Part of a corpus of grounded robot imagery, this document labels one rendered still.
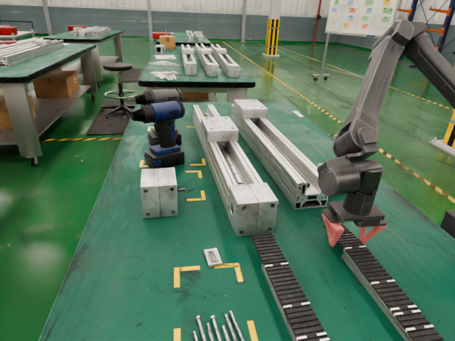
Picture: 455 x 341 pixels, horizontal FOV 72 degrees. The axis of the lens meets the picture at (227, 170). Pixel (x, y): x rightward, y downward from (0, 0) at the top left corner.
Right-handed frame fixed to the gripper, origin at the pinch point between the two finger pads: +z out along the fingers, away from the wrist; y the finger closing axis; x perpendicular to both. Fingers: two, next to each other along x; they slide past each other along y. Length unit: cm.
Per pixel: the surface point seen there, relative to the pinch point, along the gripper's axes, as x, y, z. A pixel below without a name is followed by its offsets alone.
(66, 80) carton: -372, 160, 40
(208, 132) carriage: -49, 26, -9
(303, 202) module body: -17.7, 3.3, 0.5
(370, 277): 11.6, 1.6, -0.7
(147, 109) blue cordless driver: -46, 46, -18
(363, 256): 6.1, -0.1, -1.0
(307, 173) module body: -27.0, -0.9, -3.6
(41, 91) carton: -371, 190, 54
